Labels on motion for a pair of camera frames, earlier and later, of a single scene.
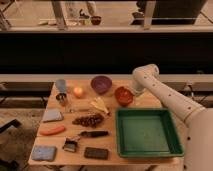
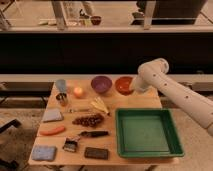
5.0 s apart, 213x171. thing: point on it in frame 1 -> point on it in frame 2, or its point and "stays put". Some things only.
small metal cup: (62, 98) stays put
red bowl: (124, 96) -> (124, 85)
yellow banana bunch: (100, 104) stays put
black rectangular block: (96, 153) stays put
